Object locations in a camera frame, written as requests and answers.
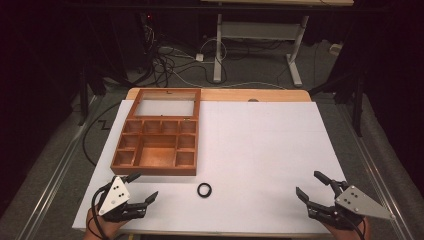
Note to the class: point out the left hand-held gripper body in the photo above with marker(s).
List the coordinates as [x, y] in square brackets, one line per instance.
[115, 198]

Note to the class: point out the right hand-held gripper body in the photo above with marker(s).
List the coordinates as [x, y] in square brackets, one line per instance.
[353, 203]

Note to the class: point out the wooden compartment box with lid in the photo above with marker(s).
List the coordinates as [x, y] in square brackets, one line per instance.
[156, 156]

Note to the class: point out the person's right hand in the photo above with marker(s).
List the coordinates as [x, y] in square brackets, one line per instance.
[336, 231]

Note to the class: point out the person's left hand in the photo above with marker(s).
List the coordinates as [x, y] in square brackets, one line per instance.
[100, 228]

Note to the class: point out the white board mat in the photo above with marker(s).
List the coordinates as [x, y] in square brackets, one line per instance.
[260, 150]

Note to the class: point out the black stand leg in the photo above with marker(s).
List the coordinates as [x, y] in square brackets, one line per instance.
[83, 100]

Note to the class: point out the white floor socket box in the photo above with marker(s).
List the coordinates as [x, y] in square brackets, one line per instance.
[335, 48]

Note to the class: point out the white power adapter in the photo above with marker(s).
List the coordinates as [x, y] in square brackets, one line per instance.
[199, 57]

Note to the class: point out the metal floor rail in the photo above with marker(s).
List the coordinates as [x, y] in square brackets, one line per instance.
[53, 180]
[376, 173]

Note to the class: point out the white desk frame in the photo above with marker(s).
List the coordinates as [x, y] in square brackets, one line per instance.
[256, 30]

